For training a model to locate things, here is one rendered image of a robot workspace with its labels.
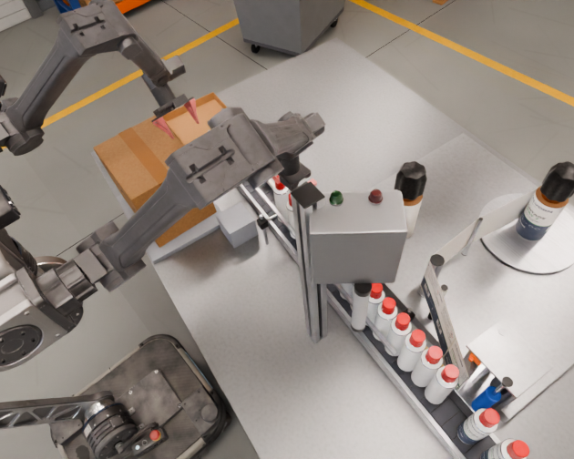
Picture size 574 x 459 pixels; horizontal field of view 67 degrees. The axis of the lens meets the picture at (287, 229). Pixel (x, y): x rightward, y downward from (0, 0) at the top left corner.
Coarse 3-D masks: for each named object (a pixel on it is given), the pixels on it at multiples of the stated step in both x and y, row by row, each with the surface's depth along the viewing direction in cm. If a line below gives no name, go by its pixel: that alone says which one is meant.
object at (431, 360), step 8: (424, 352) 105; (432, 352) 101; (440, 352) 101; (424, 360) 104; (432, 360) 101; (440, 360) 104; (416, 368) 110; (424, 368) 105; (432, 368) 103; (416, 376) 112; (424, 376) 109; (432, 376) 109; (416, 384) 116; (424, 384) 114
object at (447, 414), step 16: (256, 192) 160; (272, 192) 159; (336, 288) 135; (368, 336) 126; (384, 352) 122; (448, 400) 114; (432, 416) 112; (448, 416) 112; (464, 416) 111; (448, 432) 110; (464, 448) 107; (480, 448) 107
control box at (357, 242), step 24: (360, 192) 80; (384, 192) 80; (312, 216) 78; (336, 216) 77; (360, 216) 77; (384, 216) 77; (312, 240) 77; (336, 240) 77; (360, 240) 77; (384, 240) 77; (312, 264) 85; (336, 264) 84; (360, 264) 84; (384, 264) 83
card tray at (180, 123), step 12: (204, 96) 196; (216, 96) 195; (180, 108) 193; (204, 108) 196; (216, 108) 196; (168, 120) 194; (180, 120) 193; (192, 120) 193; (204, 120) 192; (180, 132) 189; (192, 132) 188; (204, 132) 188
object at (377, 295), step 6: (372, 288) 112; (378, 288) 112; (372, 294) 112; (378, 294) 112; (372, 300) 114; (378, 300) 114; (372, 306) 116; (372, 312) 119; (372, 318) 122; (366, 324) 127
